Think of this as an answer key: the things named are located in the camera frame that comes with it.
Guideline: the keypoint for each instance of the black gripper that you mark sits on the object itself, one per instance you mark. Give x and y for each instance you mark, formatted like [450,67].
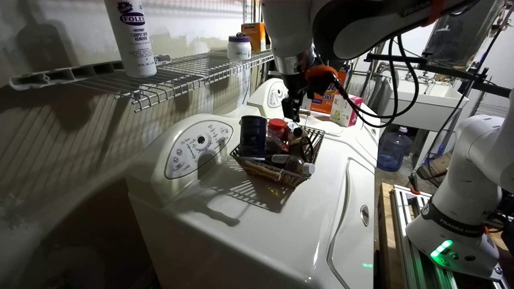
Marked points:
[296,87]

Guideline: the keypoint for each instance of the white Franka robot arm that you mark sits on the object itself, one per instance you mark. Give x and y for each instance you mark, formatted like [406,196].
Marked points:
[471,181]

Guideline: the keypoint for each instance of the white capped glass bottle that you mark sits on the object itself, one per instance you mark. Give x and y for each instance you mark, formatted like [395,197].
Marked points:
[291,162]

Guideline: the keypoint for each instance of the orange box on shelf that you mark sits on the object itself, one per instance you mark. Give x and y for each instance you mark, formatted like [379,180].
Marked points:
[252,35]

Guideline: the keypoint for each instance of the tall white cleaner bottle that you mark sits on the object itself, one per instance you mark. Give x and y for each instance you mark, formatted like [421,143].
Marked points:
[130,42]

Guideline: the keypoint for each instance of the red capped spice jar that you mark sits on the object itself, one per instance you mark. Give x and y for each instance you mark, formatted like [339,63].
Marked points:
[276,128]

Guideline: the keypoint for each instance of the orange Tide detergent box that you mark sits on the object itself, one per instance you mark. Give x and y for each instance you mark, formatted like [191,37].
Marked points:
[321,104]

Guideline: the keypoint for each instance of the pink white carton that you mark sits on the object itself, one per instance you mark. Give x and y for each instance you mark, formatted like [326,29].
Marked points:
[345,109]

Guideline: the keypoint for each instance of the white jar purple lid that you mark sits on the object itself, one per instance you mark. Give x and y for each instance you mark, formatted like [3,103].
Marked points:
[239,48]

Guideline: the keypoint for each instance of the blue water jug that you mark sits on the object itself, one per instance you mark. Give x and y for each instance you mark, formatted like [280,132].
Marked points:
[394,149]

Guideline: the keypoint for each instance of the white washing machine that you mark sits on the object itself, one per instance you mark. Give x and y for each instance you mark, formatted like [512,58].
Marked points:
[299,229]

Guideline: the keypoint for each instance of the white utility sink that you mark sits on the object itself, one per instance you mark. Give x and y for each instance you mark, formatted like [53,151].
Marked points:
[423,109]

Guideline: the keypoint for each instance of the wooden platform board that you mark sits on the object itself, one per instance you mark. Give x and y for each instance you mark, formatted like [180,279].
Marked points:
[386,234]

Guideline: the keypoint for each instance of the black camera stand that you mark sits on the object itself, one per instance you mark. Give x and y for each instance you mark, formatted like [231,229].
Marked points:
[427,64]

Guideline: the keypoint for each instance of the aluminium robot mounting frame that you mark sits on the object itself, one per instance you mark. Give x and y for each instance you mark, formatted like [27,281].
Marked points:
[411,241]

